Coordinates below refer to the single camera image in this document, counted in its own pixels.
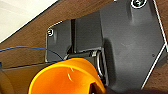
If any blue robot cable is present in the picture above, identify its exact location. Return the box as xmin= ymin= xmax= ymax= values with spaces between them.
xmin=0 ymin=45 xmax=65 ymax=63

